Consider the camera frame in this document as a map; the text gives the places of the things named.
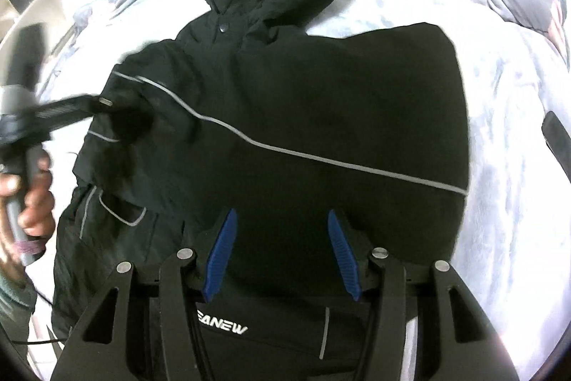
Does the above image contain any black phone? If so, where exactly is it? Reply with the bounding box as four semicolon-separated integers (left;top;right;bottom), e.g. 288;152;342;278
541;110;571;181

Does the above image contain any black hooded jacket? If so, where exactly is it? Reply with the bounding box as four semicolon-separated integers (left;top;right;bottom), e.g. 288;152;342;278
50;0;470;381

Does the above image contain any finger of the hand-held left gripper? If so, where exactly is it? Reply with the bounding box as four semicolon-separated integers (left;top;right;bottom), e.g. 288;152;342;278
38;93;152;141

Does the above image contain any person's left forearm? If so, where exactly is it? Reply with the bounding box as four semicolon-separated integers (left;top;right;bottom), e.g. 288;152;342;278
0;269;39;346

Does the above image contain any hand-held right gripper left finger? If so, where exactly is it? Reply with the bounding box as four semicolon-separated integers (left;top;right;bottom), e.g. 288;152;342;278
50;208;238;381

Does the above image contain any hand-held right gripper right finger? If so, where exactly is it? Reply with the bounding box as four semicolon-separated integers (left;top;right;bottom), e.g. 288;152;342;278
327;208;521;381

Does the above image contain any black cable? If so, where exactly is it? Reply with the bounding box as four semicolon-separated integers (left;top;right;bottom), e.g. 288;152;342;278
9;289;67;348

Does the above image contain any person's left hand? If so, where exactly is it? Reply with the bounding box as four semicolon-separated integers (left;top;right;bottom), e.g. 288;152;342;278
0;155;57;275

